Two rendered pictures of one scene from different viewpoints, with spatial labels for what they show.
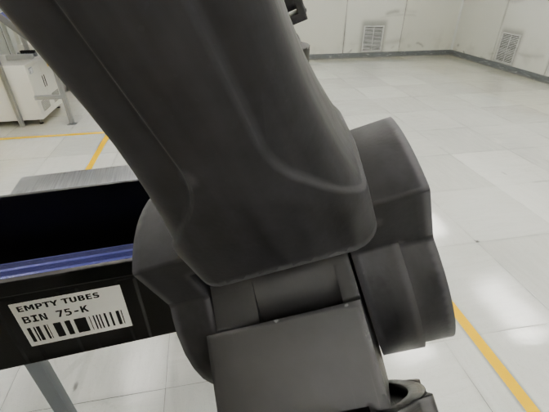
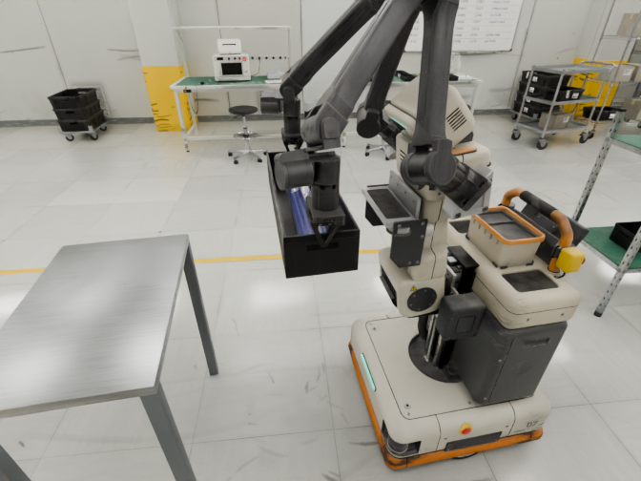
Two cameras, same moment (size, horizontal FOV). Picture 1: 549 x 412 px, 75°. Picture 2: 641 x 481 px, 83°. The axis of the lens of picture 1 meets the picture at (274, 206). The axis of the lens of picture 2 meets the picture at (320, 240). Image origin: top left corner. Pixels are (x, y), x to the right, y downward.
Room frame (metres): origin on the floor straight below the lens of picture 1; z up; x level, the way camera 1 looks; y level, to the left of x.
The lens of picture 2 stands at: (0.18, 1.22, 1.54)
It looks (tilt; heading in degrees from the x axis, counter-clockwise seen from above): 32 degrees down; 275
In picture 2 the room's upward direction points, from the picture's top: straight up
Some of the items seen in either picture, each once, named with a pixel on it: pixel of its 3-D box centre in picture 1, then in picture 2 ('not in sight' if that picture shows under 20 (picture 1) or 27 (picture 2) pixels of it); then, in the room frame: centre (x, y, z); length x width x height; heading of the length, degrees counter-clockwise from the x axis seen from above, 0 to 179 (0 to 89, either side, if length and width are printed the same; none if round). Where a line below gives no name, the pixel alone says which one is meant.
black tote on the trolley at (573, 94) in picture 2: not in sight; (562, 94); (-2.56, -4.05, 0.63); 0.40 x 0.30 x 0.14; 25
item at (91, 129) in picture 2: not in sight; (80, 115); (4.01, -3.81, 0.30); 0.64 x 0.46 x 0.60; 103
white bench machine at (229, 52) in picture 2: not in sight; (231, 60); (1.70, -3.69, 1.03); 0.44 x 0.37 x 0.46; 16
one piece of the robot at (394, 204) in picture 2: not in sight; (396, 215); (0.02, 0.19, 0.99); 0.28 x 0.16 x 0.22; 105
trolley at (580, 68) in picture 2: not in sight; (560, 104); (-2.59, -4.06, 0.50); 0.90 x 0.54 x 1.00; 25
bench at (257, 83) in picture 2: not in sight; (240, 112); (1.64, -3.69, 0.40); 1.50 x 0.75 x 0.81; 10
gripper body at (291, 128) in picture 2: not in sight; (292, 125); (0.37, -0.01, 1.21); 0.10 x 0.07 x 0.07; 106
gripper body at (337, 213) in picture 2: not in sight; (324, 197); (0.23, 0.54, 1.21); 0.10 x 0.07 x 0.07; 105
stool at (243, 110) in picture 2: not in sight; (244, 134); (1.43, -3.05, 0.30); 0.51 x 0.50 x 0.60; 146
